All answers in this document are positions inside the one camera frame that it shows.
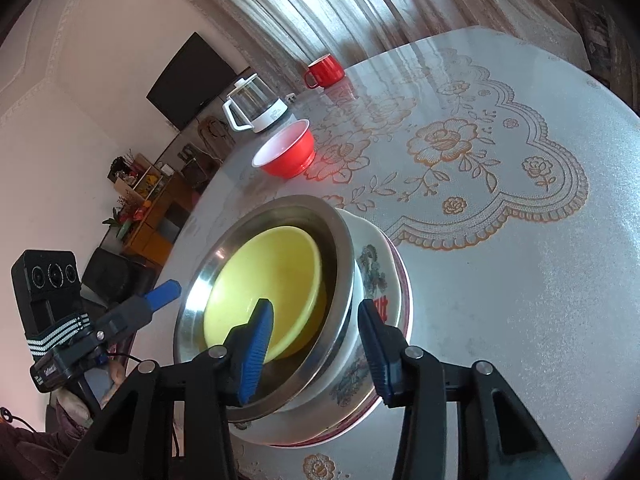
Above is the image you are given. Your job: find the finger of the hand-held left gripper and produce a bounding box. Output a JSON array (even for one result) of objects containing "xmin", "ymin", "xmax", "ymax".
[{"xmin": 94, "ymin": 279, "xmax": 182, "ymax": 350}]

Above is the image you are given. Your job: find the red mug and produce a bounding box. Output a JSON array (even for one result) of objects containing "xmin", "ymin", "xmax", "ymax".
[{"xmin": 303, "ymin": 54, "xmax": 344, "ymax": 89}]

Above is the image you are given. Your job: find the beige lace curtain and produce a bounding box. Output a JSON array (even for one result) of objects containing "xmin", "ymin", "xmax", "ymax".
[{"xmin": 190, "ymin": 0, "xmax": 566, "ymax": 76}]

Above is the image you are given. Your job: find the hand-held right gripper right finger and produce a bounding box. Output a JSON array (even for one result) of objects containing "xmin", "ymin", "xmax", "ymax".
[{"xmin": 357, "ymin": 299, "xmax": 558, "ymax": 480}]

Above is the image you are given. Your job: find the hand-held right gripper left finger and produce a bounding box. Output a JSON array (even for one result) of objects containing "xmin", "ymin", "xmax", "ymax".
[{"xmin": 65, "ymin": 298, "xmax": 276, "ymax": 480}]

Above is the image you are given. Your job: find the red plastic bowl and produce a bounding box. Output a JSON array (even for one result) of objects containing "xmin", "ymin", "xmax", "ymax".
[{"xmin": 251, "ymin": 120, "xmax": 316, "ymax": 179}]

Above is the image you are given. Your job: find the black wall television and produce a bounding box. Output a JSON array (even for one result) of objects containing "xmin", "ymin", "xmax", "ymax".
[{"xmin": 146, "ymin": 32, "xmax": 236, "ymax": 131}]

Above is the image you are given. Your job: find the black box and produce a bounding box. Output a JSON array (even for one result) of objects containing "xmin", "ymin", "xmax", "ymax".
[{"xmin": 82, "ymin": 247, "xmax": 156, "ymax": 306}]

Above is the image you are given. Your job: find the white plate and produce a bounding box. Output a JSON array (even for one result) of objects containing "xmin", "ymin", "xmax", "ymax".
[{"xmin": 235, "ymin": 207, "xmax": 403, "ymax": 446}]

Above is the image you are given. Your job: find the wooden cabinet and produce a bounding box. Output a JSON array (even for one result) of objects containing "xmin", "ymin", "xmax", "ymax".
[{"xmin": 102, "ymin": 155, "xmax": 201, "ymax": 268}]

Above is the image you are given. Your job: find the small wooden ornament shelf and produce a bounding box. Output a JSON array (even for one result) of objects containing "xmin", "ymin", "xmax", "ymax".
[{"xmin": 107, "ymin": 150, "xmax": 171, "ymax": 201}]

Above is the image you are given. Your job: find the large pink-rimmed floral plate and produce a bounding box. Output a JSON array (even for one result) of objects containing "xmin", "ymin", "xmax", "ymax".
[{"xmin": 240, "ymin": 230, "xmax": 414, "ymax": 450}]

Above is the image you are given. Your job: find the white glass electric kettle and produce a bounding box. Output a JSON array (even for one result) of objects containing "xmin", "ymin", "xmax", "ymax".
[{"xmin": 222, "ymin": 74, "xmax": 289, "ymax": 134}]

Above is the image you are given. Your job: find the arched wooden chair back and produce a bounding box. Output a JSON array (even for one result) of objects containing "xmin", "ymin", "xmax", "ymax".
[{"xmin": 200, "ymin": 117, "xmax": 226, "ymax": 151}]

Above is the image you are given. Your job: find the yellow plastic bowl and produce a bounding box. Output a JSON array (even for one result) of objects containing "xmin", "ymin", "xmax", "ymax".
[{"xmin": 202, "ymin": 226, "xmax": 322, "ymax": 361}]

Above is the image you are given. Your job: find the stainless steel bowl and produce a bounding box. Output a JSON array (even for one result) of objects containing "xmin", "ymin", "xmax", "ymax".
[{"xmin": 172, "ymin": 195, "xmax": 357, "ymax": 423}]

